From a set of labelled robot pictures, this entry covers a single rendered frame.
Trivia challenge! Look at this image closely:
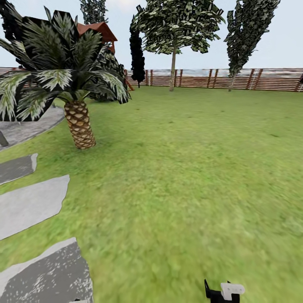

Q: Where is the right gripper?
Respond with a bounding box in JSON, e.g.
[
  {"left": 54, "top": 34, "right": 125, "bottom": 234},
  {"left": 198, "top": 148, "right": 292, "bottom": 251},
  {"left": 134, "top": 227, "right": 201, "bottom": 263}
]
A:
[{"left": 205, "top": 279, "right": 240, "bottom": 303}]

